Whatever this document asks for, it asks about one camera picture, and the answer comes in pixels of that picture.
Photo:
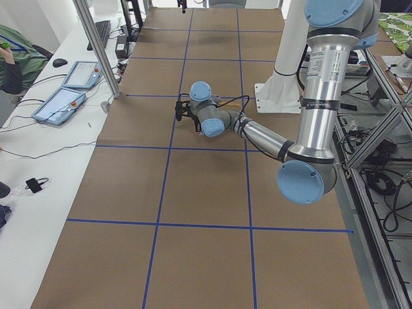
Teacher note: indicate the aluminium frame post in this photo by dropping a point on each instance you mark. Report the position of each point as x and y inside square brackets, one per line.
[90, 29]

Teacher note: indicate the white base towel rack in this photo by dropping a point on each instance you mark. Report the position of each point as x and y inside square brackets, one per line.
[213, 119]

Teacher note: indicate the upper blue teach pendant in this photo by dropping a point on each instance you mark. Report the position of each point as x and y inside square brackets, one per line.
[83, 75]

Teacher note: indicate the person in green jacket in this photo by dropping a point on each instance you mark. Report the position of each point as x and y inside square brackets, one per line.
[21, 63]

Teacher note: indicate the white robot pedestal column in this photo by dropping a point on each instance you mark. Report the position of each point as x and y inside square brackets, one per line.
[280, 93]

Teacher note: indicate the black computer mouse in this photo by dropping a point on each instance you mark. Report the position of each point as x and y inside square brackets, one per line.
[57, 63]

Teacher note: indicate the black power adapter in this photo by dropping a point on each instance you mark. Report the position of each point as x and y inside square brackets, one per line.
[122, 47]

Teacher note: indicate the small black device with cable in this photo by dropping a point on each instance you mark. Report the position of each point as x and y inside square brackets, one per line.
[35, 185]

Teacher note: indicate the black keyboard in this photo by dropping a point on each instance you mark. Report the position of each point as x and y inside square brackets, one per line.
[103, 29]

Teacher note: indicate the white plastic basket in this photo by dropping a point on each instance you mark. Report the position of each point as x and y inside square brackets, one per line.
[357, 70]

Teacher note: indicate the lower blue teach pendant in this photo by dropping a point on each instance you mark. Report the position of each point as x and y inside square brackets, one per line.
[59, 106]

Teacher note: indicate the blue teach pendant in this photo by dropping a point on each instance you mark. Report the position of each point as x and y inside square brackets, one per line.
[59, 106]
[83, 75]

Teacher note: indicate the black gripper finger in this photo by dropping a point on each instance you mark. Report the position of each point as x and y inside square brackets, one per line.
[183, 4]

